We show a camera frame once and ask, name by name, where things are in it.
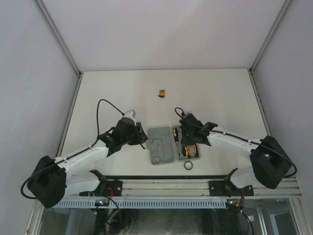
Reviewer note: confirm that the screwdriver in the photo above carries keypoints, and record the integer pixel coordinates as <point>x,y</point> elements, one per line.
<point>176,135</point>
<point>185,151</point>

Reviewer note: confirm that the orange hex key set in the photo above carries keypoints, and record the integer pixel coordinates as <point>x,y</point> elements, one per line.
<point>161,93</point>

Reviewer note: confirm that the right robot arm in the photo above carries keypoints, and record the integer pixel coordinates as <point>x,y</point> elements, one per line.
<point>269,163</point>

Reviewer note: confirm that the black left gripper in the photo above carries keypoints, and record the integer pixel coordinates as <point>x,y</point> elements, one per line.
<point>140,136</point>

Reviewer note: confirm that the grey slotted cable duct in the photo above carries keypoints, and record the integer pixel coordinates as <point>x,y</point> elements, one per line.
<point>143,203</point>

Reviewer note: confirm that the grey plastic tool case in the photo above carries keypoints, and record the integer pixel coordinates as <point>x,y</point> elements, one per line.
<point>163,149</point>

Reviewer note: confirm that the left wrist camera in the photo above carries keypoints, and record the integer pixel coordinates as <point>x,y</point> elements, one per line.
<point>130,115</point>

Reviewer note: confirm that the orange black pliers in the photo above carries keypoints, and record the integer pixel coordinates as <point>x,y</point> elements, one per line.
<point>193,151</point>

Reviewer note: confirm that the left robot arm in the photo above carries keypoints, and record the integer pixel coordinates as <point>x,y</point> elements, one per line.
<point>53,179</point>

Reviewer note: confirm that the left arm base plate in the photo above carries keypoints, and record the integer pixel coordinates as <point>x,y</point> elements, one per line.
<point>109,188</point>

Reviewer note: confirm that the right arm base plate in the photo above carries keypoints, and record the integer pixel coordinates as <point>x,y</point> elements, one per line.
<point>223,188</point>

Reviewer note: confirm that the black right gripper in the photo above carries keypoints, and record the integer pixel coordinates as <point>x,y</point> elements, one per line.
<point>185,141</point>

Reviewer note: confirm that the aluminium front rail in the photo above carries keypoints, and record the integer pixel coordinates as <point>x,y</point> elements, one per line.
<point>196,188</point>

